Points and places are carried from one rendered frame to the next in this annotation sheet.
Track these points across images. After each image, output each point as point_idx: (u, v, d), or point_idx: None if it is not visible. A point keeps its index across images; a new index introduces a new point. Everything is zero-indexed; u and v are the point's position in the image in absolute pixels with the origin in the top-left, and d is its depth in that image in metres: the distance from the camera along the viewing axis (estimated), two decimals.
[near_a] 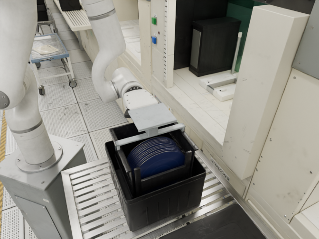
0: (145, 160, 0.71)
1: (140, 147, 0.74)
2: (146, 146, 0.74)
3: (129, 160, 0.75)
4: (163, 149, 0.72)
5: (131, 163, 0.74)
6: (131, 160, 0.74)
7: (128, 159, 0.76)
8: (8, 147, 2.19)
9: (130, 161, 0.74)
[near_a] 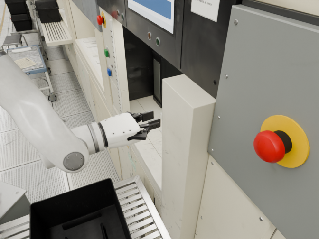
0: None
1: None
2: None
3: None
4: None
5: None
6: None
7: None
8: None
9: None
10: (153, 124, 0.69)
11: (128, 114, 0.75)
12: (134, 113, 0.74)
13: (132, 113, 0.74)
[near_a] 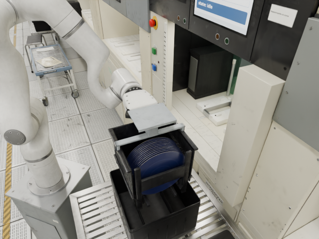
0: (145, 161, 0.71)
1: (139, 148, 0.74)
2: (146, 147, 0.73)
3: (129, 161, 0.75)
4: (163, 149, 0.72)
5: (131, 164, 0.74)
6: (130, 162, 0.74)
7: (127, 160, 0.76)
8: (14, 159, 2.28)
9: (130, 162, 0.74)
10: None
11: None
12: None
13: None
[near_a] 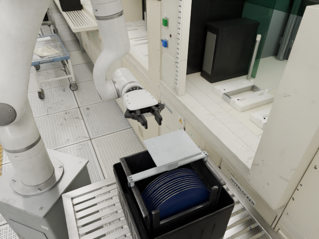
0: (164, 200, 0.60)
1: (156, 183, 0.64)
2: (164, 182, 0.63)
3: (145, 198, 0.64)
4: (184, 185, 0.62)
5: (147, 201, 0.63)
6: (146, 198, 0.64)
7: (143, 196, 0.66)
8: (5, 155, 2.07)
9: (145, 199, 0.64)
10: (140, 119, 0.71)
11: (164, 107, 0.78)
12: (160, 108, 0.76)
13: (161, 108, 0.76)
